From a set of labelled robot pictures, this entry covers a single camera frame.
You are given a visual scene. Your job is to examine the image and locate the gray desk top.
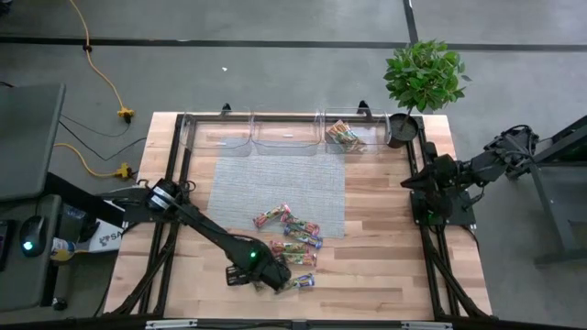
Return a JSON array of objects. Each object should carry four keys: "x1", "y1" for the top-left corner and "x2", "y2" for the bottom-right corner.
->
[{"x1": 0, "y1": 82, "x2": 67, "y2": 203}]

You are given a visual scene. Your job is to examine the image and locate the white printed box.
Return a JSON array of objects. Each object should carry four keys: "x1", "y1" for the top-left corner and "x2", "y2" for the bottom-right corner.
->
[{"x1": 85, "y1": 218, "x2": 125, "y2": 255}]

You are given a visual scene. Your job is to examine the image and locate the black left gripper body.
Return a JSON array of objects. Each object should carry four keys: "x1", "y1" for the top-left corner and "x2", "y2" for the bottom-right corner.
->
[{"x1": 249, "y1": 256, "x2": 286, "y2": 288}]

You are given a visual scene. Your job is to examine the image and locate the white yellow bottle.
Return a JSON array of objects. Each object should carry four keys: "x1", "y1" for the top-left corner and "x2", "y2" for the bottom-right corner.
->
[{"x1": 49, "y1": 236, "x2": 78, "y2": 263}]

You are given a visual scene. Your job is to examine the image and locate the candy bars in right bin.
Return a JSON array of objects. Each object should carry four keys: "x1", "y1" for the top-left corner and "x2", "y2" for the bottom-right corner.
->
[{"x1": 330, "y1": 119, "x2": 366, "y2": 150}]

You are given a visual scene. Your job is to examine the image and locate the gray woven placemat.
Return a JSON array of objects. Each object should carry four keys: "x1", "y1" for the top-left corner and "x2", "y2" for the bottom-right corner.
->
[{"x1": 205, "y1": 136, "x2": 347, "y2": 240}]

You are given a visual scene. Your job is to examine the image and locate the red green granola bar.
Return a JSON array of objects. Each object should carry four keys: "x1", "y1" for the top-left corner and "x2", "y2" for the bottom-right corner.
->
[
  {"x1": 269, "y1": 239, "x2": 310, "y2": 256},
  {"x1": 252, "y1": 203, "x2": 292, "y2": 229},
  {"x1": 278, "y1": 251, "x2": 318, "y2": 268},
  {"x1": 280, "y1": 212, "x2": 321, "y2": 237}
]

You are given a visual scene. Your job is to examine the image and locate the yellow extension cable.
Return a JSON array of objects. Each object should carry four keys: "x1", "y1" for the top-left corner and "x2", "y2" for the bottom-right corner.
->
[
  {"x1": 68, "y1": 0, "x2": 137, "y2": 125},
  {"x1": 53, "y1": 142, "x2": 135, "y2": 181}
]

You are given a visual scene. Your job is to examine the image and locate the dark gray side desk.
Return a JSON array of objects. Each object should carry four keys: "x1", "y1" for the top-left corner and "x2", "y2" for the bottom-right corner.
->
[{"x1": 0, "y1": 193, "x2": 63, "y2": 314}]

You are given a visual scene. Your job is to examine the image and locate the black metal table frame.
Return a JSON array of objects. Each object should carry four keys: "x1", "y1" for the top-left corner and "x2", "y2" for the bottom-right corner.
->
[{"x1": 104, "y1": 112, "x2": 494, "y2": 322}]

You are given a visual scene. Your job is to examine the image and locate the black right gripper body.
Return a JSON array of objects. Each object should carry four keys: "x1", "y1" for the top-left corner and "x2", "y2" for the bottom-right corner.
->
[{"x1": 419, "y1": 154, "x2": 462, "y2": 193}]

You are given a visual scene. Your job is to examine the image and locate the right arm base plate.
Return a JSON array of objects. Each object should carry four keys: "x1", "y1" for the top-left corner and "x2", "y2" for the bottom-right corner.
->
[{"x1": 409, "y1": 189, "x2": 478, "y2": 227}]

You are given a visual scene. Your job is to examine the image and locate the black metal stand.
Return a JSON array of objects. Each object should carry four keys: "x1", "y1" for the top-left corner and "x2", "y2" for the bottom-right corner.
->
[{"x1": 522, "y1": 114, "x2": 587, "y2": 267}]

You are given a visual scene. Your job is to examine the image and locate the black computer mouse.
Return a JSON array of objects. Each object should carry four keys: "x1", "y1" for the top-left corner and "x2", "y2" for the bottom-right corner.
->
[{"x1": 18, "y1": 214, "x2": 48, "y2": 259}]

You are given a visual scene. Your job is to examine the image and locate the green plant in black pot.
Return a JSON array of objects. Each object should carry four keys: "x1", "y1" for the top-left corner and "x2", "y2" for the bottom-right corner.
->
[{"x1": 382, "y1": 39, "x2": 472, "y2": 149}]

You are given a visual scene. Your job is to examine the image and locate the snack packets pile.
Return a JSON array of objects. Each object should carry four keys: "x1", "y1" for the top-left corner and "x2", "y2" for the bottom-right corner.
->
[{"x1": 326, "y1": 130, "x2": 355, "y2": 153}]

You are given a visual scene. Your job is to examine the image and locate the silver metal bracket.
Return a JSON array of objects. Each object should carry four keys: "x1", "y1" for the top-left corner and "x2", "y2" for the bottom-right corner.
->
[
  {"x1": 145, "y1": 319, "x2": 199, "y2": 330},
  {"x1": 401, "y1": 320, "x2": 454, "y2": 330}
]

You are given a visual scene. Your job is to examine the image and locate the clear plastic bin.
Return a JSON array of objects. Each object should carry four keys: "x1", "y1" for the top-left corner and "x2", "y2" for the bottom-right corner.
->
[
  {"x1": 182, "y1": 109, "x2": 254, "y2": 159},
  {"x1": 323, "y1": 107, "x2": 392, "y2": 156},
  {"x1": 250, "y1": 109, "x2": 323, "y2": 158}
]

